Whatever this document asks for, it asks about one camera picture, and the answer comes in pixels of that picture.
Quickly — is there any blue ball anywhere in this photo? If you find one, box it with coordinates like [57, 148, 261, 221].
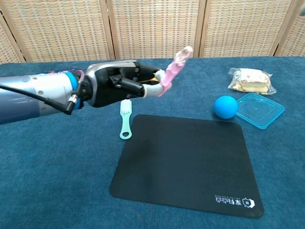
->
[213, 95, 239, 119]

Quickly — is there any blue transparent plastic lid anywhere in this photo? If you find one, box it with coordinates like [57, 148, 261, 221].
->
[235, 93, 285, 130]

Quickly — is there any mint green brush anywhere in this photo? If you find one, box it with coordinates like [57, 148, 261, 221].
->
[119, 99, 132, 140]

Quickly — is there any blue carpet table cover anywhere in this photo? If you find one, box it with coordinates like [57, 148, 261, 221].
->
[0, 56, 305, 229]

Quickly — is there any bagged bread snack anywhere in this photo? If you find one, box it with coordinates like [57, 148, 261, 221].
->
[227, 68, 277, 95]

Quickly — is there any woven rattan folding screen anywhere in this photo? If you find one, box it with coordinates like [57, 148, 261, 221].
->
[0, 0, 305, 64]

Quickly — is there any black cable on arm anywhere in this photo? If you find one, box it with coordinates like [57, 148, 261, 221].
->
[0, 84, 81, 115]

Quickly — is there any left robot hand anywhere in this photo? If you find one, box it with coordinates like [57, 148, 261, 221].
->
[84, 60, 167, 108]

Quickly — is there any black mouse pad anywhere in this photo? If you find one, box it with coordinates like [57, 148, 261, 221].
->
[109, 114, 264, 219]

